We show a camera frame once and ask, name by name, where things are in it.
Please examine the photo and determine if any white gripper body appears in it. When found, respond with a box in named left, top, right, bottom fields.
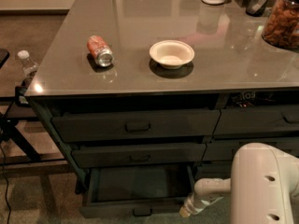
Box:
left=185, top=193, right=222, bottom=215

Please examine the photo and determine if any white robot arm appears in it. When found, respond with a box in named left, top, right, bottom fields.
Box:
left=179, top=143, right=299, bottom=224

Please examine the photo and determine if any snack bag in shelf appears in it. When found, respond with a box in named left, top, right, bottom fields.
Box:
left=230, top=91, right=257, bottom=107

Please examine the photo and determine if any white paper bowl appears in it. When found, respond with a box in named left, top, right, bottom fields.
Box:
left=149, top=40, right=194, bottom=69

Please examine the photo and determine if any orange soda can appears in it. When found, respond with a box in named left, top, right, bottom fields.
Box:
left=87, top=35, right=114, bottom=67

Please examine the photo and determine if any jar of nuts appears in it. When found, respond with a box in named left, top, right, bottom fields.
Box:
left=262, top=0, right=299, bottom=49

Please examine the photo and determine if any black side table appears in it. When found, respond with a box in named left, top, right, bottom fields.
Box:
left=0, top=48, right=66, bottom=173

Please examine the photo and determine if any clear plastic water bottle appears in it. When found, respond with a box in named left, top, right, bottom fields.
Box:
left=18, top=50, right=38, bottom=78

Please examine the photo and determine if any dark cabinet frame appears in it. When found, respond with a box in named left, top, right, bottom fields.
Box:
left=30, top=90, right=298, bottom=185

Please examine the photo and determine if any black cable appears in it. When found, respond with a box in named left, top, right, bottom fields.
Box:
left=0, top=140, right=13, bottom=224

